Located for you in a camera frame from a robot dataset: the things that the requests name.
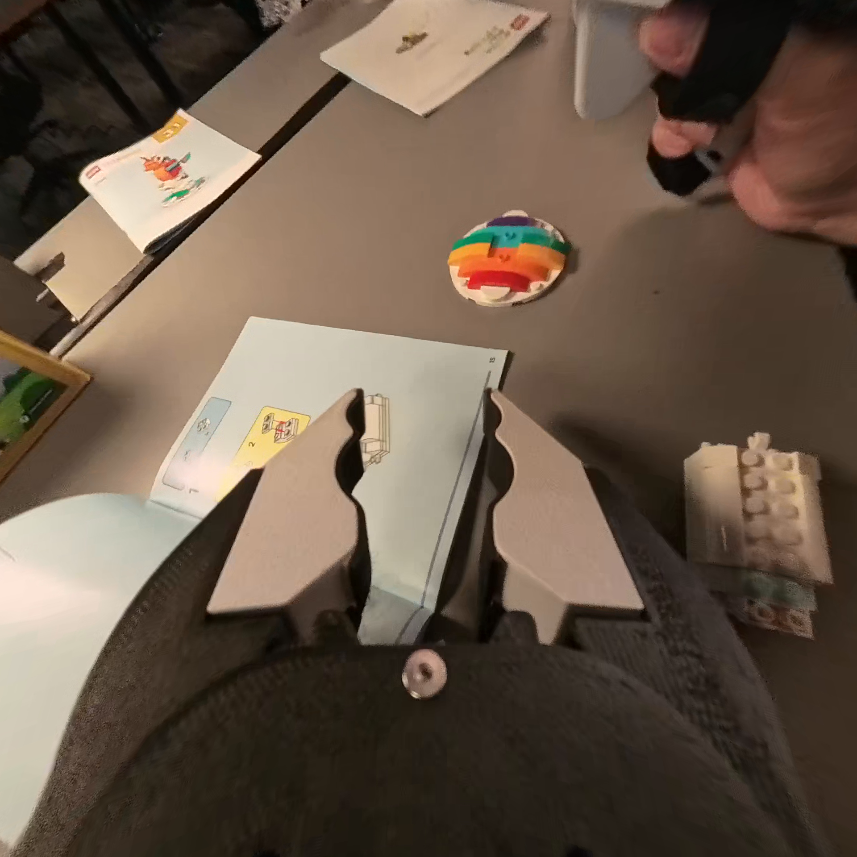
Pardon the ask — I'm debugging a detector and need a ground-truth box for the open light blue instruction booklet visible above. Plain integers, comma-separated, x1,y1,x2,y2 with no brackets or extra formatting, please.
0,316,510,831

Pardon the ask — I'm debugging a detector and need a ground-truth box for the white plastic bin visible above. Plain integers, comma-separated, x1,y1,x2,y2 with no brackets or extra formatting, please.
572,0,670,121

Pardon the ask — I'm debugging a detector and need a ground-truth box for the white instruction booklet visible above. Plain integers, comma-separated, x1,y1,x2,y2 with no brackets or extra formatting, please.
320,0,551,118

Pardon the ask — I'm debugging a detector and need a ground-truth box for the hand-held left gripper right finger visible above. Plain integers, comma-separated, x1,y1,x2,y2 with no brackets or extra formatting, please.
442,390,647,644

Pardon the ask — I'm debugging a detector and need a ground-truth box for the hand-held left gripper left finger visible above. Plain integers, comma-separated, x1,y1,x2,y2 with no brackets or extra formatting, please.
208,388,371,644

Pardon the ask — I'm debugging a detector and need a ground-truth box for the yellow lego box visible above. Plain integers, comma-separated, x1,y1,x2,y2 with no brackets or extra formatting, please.
0,328,92,484

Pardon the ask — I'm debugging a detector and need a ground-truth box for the white lego build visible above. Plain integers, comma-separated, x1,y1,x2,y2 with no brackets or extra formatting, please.
683,432,834,585

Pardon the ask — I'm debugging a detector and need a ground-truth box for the person's right hand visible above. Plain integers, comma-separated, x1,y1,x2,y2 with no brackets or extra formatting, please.
639,7,857,247

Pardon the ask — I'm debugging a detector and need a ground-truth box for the round rainbow lego build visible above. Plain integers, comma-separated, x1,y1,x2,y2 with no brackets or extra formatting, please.
447,209,574,308

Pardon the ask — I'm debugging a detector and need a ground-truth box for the instruction booklet with orange figure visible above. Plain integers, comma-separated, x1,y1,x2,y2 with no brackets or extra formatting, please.
78,108,262,255

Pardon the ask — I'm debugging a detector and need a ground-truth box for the small multicolour lego stack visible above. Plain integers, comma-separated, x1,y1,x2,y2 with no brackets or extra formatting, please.
720,566,819,641

